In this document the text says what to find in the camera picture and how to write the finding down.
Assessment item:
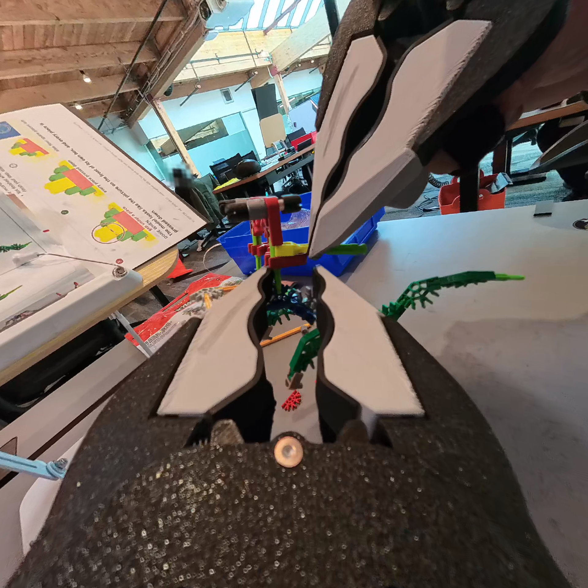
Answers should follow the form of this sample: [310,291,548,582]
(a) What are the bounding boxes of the black and wood panel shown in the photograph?
[251,83,287,149]

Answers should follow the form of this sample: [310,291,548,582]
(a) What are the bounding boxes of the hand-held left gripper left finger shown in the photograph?
[156,267,273,418]

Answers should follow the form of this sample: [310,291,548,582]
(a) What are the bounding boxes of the white and blue document stand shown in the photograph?
[0,247,180,387]

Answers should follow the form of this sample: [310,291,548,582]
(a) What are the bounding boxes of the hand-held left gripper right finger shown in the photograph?
[311,266,426,419]

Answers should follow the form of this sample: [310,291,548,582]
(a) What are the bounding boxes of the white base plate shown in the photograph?
[18,452,85,554]

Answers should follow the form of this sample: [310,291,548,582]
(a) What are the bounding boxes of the person's right hand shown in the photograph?
[503,0,588,126]

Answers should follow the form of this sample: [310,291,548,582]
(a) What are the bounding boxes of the clear picture sleeve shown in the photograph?
[0,190,99,324]

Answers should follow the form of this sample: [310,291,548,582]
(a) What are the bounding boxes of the long orange rod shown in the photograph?
[258,323,311,347]

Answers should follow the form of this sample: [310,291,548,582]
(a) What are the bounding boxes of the printed toy packaging bag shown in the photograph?
[125,273,245,355]

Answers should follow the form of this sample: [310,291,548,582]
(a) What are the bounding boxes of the black post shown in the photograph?
[459,158,481,213]

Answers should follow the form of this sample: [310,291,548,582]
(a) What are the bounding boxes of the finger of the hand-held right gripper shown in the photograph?
[310,36,386,219]
[309,20,493,258]

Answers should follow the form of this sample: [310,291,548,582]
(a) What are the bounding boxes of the thin metal wire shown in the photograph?
[25,252,124,275]

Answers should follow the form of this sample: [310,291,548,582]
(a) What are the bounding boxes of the white instruction board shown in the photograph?
[0,103,208,281]

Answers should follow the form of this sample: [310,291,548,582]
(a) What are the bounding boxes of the blue storage bin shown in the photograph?
[217,192,386,277]

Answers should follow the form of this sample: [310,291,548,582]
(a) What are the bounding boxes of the orange bucket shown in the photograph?
[438,171,507,215]

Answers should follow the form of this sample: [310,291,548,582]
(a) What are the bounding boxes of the colourful construction toy model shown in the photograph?
[219,193,526,390]

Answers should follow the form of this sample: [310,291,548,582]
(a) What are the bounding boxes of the clear plastic wrap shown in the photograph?
[279,209,314,231]

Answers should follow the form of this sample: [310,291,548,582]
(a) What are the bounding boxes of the long wooden office desk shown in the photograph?
[212,152,317,196]

